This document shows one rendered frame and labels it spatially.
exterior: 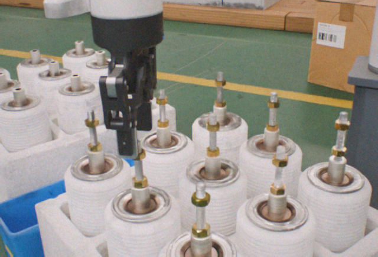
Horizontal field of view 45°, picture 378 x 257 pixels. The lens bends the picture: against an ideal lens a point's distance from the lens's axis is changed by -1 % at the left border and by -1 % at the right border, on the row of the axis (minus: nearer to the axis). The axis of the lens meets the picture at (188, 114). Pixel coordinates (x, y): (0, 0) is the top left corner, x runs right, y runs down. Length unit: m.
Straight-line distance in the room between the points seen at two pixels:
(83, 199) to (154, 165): 0.12
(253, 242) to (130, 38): 0.27
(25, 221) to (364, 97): 0.67
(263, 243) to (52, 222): 0.31
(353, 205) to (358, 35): 1.03
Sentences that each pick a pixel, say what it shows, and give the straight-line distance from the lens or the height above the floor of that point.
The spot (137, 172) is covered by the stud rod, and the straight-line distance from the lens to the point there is 0.56.
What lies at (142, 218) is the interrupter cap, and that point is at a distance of 0.56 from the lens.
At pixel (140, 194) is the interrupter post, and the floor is 0.27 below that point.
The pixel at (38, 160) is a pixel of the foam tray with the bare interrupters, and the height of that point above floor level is 0.16.
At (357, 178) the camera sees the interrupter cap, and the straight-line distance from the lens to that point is 0.66.
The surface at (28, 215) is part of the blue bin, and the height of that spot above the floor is 0.08.
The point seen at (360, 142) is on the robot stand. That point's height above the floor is 0.17.
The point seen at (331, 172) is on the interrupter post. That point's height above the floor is 0.26.
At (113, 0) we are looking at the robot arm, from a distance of 0.45.
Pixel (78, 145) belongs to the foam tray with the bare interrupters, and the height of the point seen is 0.17.
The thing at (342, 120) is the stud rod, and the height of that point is 0.34.
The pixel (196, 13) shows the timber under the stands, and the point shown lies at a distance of 2.60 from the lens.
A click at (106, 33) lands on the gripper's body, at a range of 0.46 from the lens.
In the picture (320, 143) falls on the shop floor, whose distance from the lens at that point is 1.29.
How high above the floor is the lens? 0.59
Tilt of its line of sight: 24 degrees down
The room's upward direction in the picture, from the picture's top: 1 degrees counter-clockwise
